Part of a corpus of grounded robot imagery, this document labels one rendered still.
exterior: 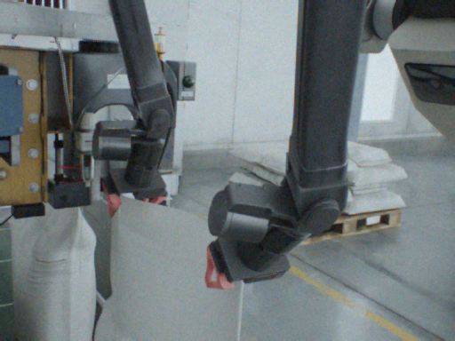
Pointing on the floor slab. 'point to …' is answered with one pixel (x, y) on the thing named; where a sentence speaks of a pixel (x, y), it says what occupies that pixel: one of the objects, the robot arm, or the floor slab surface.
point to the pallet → (344, 226)
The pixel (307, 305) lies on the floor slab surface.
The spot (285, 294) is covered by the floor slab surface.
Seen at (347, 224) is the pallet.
